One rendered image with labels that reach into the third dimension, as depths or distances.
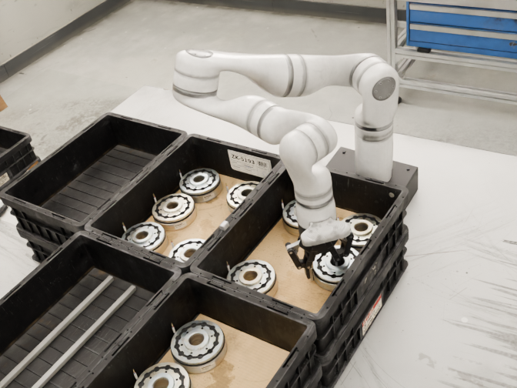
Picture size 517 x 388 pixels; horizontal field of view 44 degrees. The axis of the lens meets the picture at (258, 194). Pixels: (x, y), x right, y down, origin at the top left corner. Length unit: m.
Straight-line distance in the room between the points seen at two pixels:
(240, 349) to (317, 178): 0.36
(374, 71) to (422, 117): 1.88
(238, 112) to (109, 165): 0.70
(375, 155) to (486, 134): 1.66
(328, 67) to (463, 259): 0.54
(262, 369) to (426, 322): 0.40
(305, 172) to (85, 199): 0.78
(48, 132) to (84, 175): 2.02
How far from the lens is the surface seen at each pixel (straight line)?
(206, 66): 1.28
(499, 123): 3.28
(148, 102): 2.34
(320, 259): 1.34
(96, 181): 1.78
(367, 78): 1.45
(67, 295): 1.48
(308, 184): 1.13
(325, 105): 3.46
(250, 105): 1.18
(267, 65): 1.34
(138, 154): 1.83
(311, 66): 1.39
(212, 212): 1.55
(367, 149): 1.57
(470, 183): 1.77
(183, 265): 1.29
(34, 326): 1.45
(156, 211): 1.56
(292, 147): 1.08
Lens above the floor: 1.80
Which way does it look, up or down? 38 degrees down
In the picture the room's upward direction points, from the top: 11 degrees counter-clockwise
